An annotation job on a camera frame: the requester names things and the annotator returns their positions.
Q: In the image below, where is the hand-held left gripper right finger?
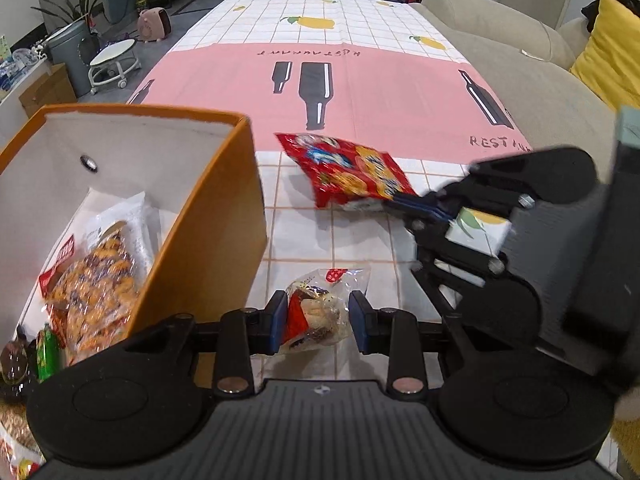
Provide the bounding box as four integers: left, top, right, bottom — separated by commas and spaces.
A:
348, 290, 476, 395

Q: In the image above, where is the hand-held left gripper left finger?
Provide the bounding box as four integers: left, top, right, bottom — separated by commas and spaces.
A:
122, 292, 290, 396

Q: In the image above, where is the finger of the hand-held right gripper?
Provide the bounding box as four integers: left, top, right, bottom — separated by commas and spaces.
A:
402, 215, 507, 322
385, 157, 538, 226

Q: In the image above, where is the small red and clear packet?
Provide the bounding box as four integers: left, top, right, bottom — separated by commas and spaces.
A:
282, 266, 372, 356

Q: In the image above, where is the orange cardboard box white inside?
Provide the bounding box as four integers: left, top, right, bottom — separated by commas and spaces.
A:
0, 104, 268, 391

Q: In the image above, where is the red cracker snack packet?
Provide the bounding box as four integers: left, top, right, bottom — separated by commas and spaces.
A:
275, 131, 418, 211

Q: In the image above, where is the clear bag of brown snacks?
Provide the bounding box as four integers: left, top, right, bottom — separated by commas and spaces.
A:
39, 192, 161, 366

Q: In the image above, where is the green small packet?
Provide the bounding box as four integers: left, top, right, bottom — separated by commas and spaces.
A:
0, 322, 63, 401

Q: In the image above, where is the beige sofa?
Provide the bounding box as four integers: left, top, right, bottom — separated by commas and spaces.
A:
409, 0, 640, 191

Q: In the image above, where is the pink lemon printed mat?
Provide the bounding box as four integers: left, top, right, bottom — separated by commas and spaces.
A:
125, 0, 533, 391

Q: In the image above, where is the yellow cushion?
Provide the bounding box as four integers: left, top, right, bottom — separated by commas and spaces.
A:
570, 0, 640, 111

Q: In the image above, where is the dark cloth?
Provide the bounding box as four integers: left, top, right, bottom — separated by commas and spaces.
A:
581, 0, 640, 33

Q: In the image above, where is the speckled brown snack packet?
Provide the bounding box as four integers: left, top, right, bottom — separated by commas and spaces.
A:
0, 400, 45, 480

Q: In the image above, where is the white round wheeled stool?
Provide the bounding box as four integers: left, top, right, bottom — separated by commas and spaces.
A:
89, 39, 142, 95

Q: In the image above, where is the pink pig-shaped heater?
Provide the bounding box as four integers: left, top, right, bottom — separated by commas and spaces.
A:
137, 7, 171, 43

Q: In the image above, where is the brown cardboard box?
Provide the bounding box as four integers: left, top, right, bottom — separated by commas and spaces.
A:
19, 62, 77, 118

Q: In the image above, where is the grey trash bin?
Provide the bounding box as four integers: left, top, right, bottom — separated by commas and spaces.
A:
44, 17, 101, 98

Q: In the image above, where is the white television cabinet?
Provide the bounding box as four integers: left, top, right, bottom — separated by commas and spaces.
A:
0, 55, 51, 126

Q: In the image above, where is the long-leaf potted plant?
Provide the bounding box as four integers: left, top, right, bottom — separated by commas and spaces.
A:
30, 0, 118, 43

